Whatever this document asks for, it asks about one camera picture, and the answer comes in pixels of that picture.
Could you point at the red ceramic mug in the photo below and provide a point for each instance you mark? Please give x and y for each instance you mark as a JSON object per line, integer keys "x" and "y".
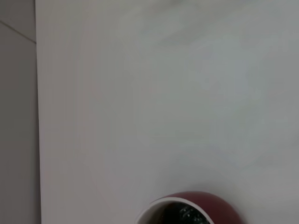
{"x": 224, "y": 205}

